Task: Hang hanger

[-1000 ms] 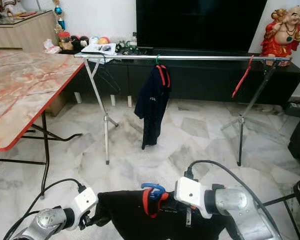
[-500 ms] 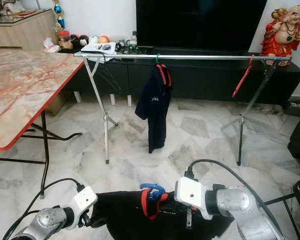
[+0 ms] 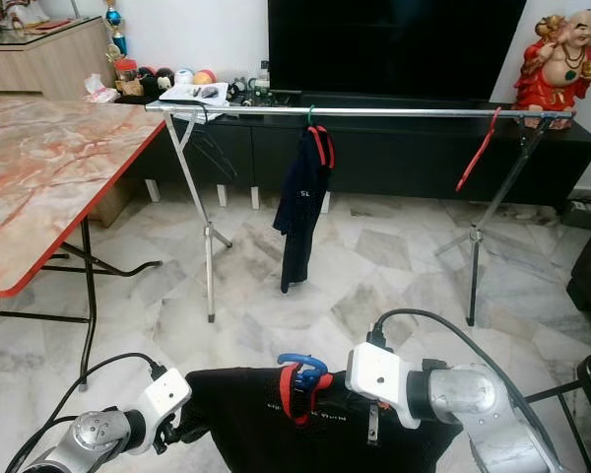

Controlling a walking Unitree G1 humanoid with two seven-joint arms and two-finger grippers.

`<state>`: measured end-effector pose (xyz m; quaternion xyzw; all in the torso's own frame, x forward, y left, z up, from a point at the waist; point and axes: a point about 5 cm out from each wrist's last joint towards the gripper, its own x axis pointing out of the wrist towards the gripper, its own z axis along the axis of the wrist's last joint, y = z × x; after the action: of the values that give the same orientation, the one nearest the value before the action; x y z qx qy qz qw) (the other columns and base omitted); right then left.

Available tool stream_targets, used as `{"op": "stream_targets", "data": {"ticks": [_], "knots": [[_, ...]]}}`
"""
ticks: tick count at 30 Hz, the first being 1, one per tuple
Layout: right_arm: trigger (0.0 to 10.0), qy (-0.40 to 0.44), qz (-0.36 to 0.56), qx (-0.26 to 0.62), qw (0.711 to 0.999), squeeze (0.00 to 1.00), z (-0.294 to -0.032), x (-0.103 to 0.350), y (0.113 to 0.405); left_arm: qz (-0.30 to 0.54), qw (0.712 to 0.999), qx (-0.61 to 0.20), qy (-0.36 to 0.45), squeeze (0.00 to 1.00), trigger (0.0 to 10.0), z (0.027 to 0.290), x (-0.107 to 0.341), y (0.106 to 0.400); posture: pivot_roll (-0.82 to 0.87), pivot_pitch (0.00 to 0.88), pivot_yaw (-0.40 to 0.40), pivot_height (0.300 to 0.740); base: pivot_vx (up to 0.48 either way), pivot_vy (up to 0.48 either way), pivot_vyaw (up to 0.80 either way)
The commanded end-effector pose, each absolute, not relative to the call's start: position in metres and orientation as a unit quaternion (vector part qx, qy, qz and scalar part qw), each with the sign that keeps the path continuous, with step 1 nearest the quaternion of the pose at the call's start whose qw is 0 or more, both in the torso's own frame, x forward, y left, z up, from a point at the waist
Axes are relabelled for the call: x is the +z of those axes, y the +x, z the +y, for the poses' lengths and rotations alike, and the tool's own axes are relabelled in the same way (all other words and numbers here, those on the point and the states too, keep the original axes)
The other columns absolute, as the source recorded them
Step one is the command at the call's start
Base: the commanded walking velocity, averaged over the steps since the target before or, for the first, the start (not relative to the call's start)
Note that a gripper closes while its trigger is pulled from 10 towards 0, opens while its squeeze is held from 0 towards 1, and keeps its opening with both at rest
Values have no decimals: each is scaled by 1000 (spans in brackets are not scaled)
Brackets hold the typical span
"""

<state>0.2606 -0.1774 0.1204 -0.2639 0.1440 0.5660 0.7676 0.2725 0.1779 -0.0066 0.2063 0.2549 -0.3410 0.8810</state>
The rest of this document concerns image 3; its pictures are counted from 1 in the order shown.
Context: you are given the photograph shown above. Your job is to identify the blue and gold trophy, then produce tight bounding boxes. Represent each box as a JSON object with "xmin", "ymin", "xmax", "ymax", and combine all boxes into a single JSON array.
[{"xmin": 104, "ymin": 0, "xmax": 126, "ymax": 57}]

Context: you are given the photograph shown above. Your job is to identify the marble-top folding table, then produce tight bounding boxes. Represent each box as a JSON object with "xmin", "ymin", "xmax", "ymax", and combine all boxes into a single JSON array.
[{"xmin": 0, "ymin": 95, "xmax": 168, "ymax": 427}]

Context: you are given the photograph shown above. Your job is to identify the navy shirt with red collar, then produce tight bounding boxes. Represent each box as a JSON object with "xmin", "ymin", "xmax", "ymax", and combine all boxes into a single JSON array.
[{"xmin": 273, "ymin": 123, "xmax": 336, "ymax": 295}]

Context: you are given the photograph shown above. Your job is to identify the grey power box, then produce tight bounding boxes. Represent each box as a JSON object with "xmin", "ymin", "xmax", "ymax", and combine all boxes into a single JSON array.
[{"xmin": 559, "ymin": 195, "xmax": 591, "ymax": 231}]

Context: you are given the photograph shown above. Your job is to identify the black TV console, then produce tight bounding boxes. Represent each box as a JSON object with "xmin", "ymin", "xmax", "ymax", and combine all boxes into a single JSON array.
[{"xmin": 113, "ymin": 92, "xmax": 591, "ymax": 210}]

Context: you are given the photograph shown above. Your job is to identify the black green gadget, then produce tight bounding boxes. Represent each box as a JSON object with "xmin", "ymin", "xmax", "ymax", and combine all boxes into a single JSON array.
[{"xmin": 230, "ymin": 79, "xmax": 257, "ymax": 104}]

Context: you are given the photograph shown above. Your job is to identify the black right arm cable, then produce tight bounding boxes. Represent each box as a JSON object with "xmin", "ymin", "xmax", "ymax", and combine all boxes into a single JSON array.
[{"xmin": 369, "ymin": 307, "xmax": 567, "ymax": 464}]

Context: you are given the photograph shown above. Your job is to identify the blue plastic hanger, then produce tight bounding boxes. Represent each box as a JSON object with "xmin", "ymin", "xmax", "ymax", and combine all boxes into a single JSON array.
[{"xmin": 277, "ymin": 353, "xmax": 331, "ymax": 395}]

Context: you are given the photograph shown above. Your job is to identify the clear plastic bottle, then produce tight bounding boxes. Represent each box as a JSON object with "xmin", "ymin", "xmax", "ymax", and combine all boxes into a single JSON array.
[{"xmin": 254, "ymin": 61, "xmax": 272, "ymax": 97}]

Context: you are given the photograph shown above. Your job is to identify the red laughing Buddha statue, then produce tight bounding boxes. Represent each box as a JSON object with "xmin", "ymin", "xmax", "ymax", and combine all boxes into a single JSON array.
[{"xmin": 512, "ymin": 8, "xmax": 591, "ymax": 117}]

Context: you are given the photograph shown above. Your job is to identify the white plastic bag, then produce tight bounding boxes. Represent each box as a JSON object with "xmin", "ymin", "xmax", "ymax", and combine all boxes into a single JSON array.
[{"xmin": 84, "ymin": 73, "xmax": 121, "ymax": 103}]

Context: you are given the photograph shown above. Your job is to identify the light wooden sideboard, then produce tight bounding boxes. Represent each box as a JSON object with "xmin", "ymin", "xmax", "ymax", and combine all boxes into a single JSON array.
[{"xmin": 0, "ymin": 18, "xmax": 114, "ymax": 100}]

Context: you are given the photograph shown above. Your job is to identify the white figurine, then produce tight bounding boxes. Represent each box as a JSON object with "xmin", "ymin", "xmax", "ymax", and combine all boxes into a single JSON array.
[{"xmin": 5, "ymin": 0, "xmax": 52, "ymax": 28}]

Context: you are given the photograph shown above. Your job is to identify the silver metal clothes rack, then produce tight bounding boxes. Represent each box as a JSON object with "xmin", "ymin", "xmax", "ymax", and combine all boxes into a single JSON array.
[{"xmin": 145, "ymin": 100, "xmax": 576, "ymax": 329}]

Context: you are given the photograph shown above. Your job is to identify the red-lidded jar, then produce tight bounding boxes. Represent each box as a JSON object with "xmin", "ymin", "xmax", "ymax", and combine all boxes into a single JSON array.
[{"xmin": 114, "ymin": 59, "xmax": 139, "ymax": 97}]

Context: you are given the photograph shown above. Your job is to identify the red plastic hanger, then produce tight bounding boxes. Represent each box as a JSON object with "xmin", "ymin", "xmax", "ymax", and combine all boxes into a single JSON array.
[{"xmin": 455, "ymin": 106, "xmax": 503, "ymax": 193}]

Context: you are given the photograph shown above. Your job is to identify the red tray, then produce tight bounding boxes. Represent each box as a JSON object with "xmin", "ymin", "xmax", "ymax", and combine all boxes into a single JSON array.
[{"xmin": 33, "ymin": 18, "xmax": 73, "ymax": 32}]

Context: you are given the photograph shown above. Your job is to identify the large black television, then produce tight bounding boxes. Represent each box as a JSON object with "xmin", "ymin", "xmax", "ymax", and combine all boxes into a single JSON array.
[{"xmin": 268, "ymin": 0, "xmax": 528, "ymax": 101}]

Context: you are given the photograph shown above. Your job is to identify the white printed paper sheet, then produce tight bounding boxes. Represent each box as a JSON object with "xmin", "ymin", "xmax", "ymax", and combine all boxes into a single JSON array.
[{"xmin": 156, "ymin": 82, "xmax": 230, "ymax": 121}]

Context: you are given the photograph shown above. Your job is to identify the thin black wire hanger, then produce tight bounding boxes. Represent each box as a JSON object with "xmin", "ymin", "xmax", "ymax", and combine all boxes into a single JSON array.
[{"xmin": 175, "ymin": 101, "xmax": 242, "ymax": 184}]

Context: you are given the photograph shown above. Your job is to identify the black shirt with red collar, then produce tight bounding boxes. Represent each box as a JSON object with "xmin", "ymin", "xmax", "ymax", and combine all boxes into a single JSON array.
[{"xmin": 182, "ymin": 365, "xmax": 464, "ymax": 473}]

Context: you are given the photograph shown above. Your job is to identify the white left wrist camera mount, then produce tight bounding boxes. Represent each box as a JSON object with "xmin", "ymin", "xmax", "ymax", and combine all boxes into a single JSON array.
[{"xmin": 125, "ymin": 367, "xmax": 193, "ymax": 456}]

